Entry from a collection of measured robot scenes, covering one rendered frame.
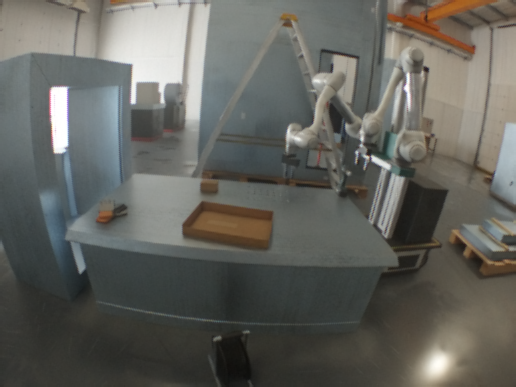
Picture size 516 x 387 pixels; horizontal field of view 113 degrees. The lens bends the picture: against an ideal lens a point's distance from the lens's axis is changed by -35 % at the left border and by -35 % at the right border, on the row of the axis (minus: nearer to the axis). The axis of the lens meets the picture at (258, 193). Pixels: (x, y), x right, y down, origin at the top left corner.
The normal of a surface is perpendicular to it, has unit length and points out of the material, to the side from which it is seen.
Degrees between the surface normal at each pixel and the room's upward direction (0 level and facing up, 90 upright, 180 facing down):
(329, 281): 90
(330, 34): 90
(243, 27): 90
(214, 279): 90
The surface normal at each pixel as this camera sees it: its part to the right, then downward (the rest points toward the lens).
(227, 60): -0.03, 0.36
